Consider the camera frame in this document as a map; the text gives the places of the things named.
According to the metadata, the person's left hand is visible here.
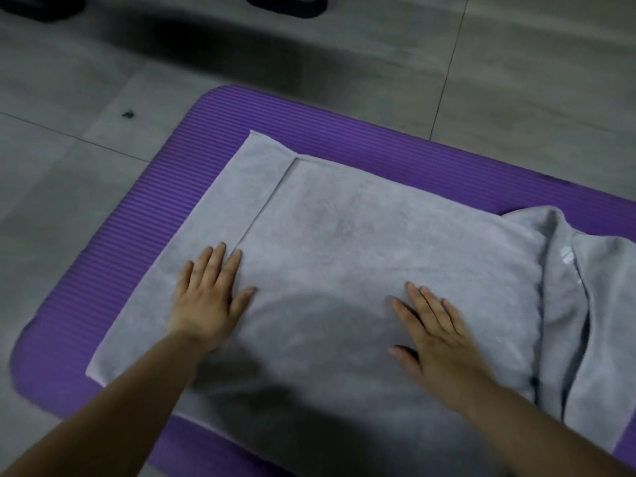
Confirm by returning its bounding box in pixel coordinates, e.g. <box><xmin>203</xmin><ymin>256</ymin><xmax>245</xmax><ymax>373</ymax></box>
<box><xmin>168</xmin><ymin>242</ymin><xmax>258</xmax><ymax>353</ymax></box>

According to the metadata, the light grey tagged towel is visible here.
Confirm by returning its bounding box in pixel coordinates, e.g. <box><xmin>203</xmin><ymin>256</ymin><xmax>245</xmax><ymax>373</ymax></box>
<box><xmin>499</xmin><ymin>205</ymin><xmax>636</xmax><ymax>455</ymax></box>

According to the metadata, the purple yoga mat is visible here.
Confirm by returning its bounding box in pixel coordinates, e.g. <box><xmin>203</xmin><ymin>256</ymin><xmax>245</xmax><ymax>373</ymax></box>
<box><xmin>9</xmin><ymin>83</ymin><xmax>636</xmax><ymax>477</ymax></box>

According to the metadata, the person's left forearm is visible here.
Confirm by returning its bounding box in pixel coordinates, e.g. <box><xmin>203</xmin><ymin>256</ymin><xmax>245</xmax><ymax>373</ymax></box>
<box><xmin>0</xmin><ymin>332</ymin><xmax>205</xmax><ymax>477</ymax></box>

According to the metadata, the person's right hand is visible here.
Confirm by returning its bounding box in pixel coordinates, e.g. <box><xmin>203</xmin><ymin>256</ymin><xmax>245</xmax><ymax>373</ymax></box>
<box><xmin>387</xmin><ymin>281</ymin><xmax>496</xmax><ymax>401</ymax></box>

